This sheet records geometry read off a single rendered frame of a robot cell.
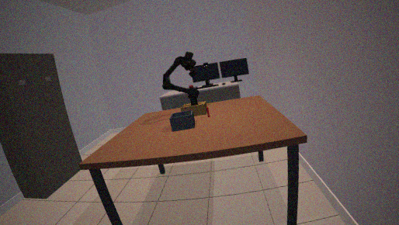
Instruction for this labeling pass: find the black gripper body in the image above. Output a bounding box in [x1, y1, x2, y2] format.
[184, 64, 196, 78]

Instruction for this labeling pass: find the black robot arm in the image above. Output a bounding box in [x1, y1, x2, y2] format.
[162, 52, 199, 106]

